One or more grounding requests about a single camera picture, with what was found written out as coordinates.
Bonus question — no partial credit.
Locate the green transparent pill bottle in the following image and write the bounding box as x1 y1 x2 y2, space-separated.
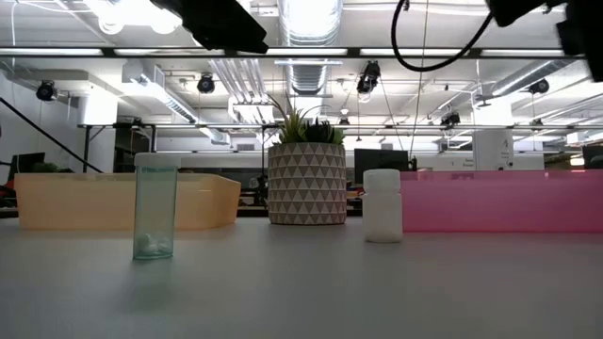
133 153 182 262

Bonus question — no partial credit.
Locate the white opaque pill bottle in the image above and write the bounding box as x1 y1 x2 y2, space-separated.
361 169 404 245

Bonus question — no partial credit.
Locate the translucent orange plastic bin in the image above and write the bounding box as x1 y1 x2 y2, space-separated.
13 172 242 232

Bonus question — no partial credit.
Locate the translucent pink plastic bin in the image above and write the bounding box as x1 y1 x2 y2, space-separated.
399 169 603 234

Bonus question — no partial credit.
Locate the green spiky plant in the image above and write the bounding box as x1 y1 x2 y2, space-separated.
266 92 346 146

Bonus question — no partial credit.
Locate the triangle patterned plant pot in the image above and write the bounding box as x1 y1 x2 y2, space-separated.
267 142 349 226

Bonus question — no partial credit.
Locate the long thin black bar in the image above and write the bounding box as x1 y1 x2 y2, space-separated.
77 122 603 132

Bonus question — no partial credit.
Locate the black computer monitor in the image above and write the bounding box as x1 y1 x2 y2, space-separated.
581 145 603 171
353 149 410 186
9 152 47 178

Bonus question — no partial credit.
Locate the white square pillar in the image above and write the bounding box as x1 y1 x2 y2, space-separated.
472 101 515 171

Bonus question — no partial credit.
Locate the silver ceiling air duct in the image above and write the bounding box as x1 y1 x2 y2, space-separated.
277 0 344 95

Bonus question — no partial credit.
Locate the black ceiling light rail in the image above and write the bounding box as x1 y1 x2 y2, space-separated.
0 45 588 60

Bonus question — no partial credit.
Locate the black metal table frame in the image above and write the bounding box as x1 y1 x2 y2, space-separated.
77 121 157 174

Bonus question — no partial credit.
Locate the thin black cable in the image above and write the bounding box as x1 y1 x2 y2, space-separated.
0 96 104 174

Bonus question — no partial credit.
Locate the thin hanging wire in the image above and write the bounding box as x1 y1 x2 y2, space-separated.
408 0 431 159

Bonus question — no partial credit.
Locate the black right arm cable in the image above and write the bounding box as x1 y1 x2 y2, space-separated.
390 0 495 73

